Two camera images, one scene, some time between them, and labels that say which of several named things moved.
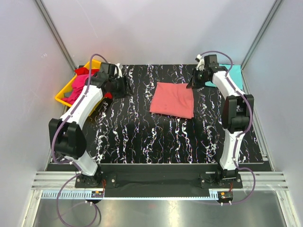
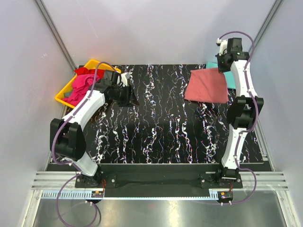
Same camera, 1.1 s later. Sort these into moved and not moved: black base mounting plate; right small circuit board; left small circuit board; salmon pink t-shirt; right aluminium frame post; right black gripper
Moved: salmon pink t-shirt; right black gripper
Not moved: right small circuit board; right aluminium frame post; left small circuit board; black base mounting plate
